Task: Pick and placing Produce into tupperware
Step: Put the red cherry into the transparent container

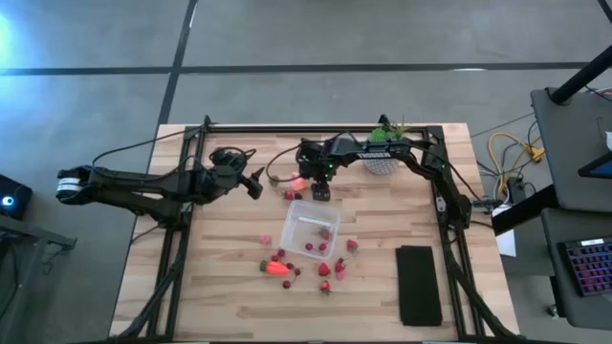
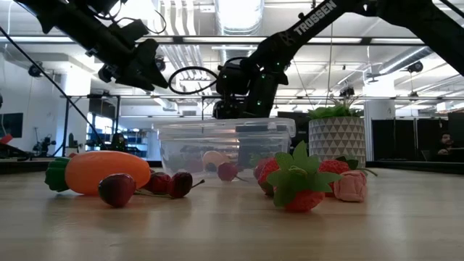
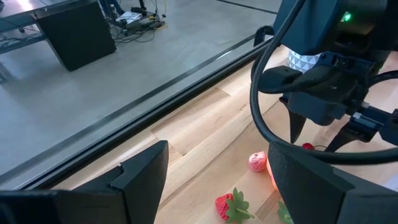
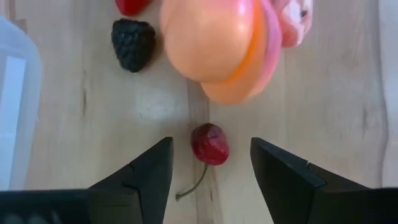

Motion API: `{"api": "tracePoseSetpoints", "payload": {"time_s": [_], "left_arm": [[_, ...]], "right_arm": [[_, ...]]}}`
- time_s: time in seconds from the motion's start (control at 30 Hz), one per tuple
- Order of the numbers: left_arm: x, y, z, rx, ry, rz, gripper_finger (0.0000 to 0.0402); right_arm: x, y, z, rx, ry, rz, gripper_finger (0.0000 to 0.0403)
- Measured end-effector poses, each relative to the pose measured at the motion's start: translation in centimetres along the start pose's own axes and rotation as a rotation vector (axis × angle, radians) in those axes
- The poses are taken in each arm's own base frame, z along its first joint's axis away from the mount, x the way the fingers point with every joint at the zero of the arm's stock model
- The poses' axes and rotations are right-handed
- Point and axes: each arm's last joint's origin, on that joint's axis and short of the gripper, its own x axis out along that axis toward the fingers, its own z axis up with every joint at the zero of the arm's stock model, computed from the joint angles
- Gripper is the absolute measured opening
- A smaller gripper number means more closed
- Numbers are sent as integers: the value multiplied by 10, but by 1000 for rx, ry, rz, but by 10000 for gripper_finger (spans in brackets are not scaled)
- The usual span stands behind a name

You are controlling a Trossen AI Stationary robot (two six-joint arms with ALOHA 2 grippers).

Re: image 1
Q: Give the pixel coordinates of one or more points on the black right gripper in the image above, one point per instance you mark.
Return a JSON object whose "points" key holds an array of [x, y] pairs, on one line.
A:
{"points": [[315, 160]]}

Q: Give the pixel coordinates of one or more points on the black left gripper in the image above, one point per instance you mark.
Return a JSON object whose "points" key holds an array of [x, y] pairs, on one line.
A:
{"points": [[225, 179]]}

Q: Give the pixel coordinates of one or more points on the small brown-green toy fruit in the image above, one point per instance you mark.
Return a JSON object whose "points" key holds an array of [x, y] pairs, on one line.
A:
{"points": [[274, 181]]}

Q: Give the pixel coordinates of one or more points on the pink toy peach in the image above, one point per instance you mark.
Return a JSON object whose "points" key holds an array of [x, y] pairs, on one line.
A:
{"points": [[299, 184]]}

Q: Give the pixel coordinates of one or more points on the red toy strawberry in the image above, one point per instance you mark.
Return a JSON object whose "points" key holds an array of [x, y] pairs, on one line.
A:
{"points": [[324, 270], [325, 286], [352, 245], [325, 234], [339, 267]]}

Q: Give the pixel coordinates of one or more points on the clear plastic tupperware container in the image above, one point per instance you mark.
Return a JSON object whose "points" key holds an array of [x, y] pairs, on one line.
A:
{"points": [[299, 229]]}

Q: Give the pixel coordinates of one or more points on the orange toy carrot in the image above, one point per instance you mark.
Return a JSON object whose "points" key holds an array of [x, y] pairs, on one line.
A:
{"points": [[277, 269]]}

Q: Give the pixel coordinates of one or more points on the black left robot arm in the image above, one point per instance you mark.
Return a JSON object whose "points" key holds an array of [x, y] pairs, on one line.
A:
{"points": [[143, 188]]}

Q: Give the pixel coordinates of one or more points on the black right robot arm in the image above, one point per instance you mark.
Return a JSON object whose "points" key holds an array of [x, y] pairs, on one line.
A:
{"points": [[378, 152]]}

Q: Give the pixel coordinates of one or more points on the succulent in white patterned pot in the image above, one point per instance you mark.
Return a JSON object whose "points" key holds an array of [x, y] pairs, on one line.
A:
{"points": [[382, 167]]}

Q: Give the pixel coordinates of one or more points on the black rectangular mat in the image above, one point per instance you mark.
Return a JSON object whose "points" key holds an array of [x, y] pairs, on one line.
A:
{"points": [[418, 286]]}

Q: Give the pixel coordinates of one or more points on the white paper sheet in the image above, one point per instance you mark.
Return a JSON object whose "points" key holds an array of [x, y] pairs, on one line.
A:
{"points": [[507, 243]]}

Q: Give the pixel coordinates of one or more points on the grey metal stand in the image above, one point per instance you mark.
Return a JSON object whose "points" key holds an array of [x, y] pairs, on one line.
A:
{"points": [[28, 239]]}

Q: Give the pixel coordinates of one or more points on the black box with blue light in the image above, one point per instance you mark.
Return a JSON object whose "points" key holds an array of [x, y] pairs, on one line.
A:
{"points": [[16, 196]]}

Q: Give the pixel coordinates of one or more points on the black caster wheel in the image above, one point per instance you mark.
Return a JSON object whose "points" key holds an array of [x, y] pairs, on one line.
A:
{"points": [[552, 310]]}

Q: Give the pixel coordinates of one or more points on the black tablet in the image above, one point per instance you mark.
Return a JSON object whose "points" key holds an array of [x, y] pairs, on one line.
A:
{"points": [[600, 168]]}

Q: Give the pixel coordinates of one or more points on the backlit black keyboard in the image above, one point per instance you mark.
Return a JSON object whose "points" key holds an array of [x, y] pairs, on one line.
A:
{"points": [[593, 267]]}

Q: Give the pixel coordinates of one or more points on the black pole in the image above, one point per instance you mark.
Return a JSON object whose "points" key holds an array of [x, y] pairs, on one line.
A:
{"points": [[578, 76]]}

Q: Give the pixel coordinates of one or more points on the low grey desk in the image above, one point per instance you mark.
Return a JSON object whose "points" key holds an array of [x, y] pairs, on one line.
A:
{"points": [[583, 310]]}

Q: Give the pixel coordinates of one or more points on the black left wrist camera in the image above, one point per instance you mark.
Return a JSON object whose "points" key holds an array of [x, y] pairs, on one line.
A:
{"points": [[227, 157]]}

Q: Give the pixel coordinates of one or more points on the black metal table frame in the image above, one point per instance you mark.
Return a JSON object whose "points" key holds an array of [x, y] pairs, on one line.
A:
{"points": [[287, 129]]}

